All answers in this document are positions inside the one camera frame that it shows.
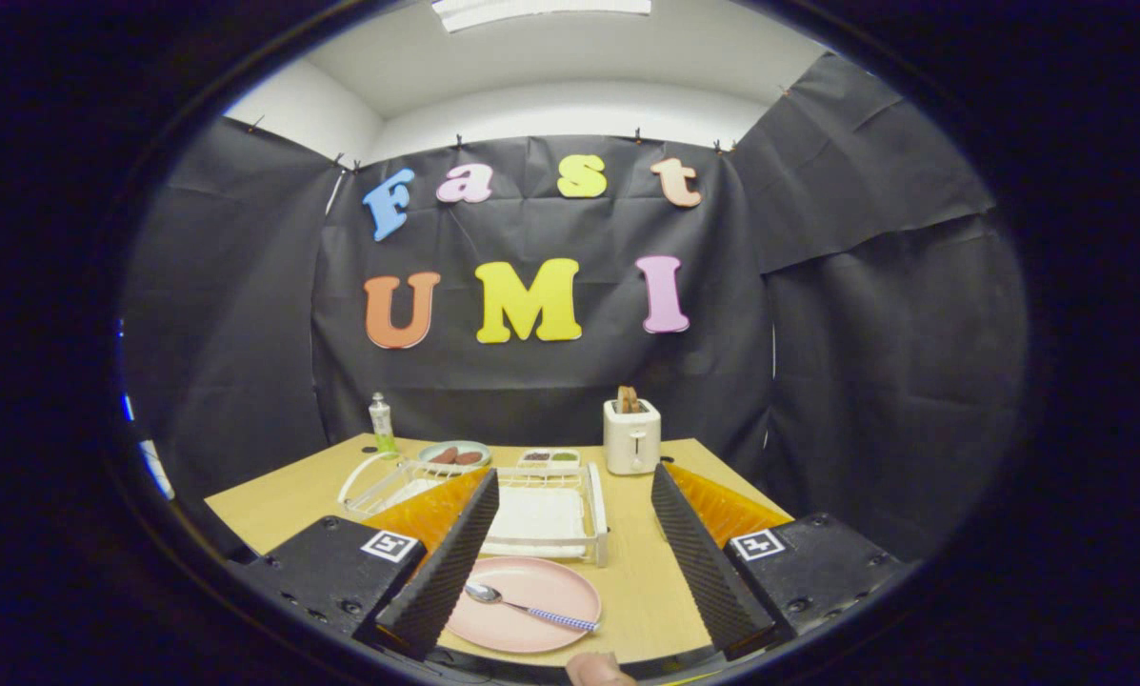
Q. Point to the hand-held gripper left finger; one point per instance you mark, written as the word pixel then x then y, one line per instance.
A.
pixel 446 562

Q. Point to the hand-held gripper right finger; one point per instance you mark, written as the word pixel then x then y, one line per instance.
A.
pixel 703 562

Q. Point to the pink plate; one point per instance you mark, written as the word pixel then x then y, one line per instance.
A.
pixel 541 581

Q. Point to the light green plate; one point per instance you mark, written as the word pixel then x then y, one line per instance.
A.
pixel 436 465

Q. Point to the brown sausage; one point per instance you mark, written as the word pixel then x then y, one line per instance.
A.
pixel 469 457
pixel 443 455

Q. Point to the white toaster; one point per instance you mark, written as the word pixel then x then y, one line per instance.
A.
pixel 631 443

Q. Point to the white divided condiment tray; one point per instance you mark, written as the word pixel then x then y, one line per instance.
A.
pixel 549 459

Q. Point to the small green liquid bottle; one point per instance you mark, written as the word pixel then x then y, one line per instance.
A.
pixel 382 424

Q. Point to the brown toast slice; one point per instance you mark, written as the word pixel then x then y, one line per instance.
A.
pixel 628 400

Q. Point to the black backdrop cloth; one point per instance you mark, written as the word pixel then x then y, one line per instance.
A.
pixel 865 314

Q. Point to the white printed sheet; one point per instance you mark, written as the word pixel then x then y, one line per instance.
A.
pixel 158 472

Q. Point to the ceiling light panel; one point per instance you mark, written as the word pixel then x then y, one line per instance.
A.
pixel 541 10

